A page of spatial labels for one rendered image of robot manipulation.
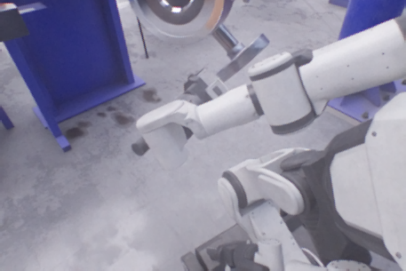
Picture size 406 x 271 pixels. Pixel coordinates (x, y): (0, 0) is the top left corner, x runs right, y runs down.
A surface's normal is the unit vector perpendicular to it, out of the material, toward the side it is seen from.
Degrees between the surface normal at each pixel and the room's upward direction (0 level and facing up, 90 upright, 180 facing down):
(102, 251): 0
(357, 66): 74
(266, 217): 25
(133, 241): 0
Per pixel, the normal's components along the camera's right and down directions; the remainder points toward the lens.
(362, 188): -0.95, 0.00
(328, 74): -0.38, 0.38
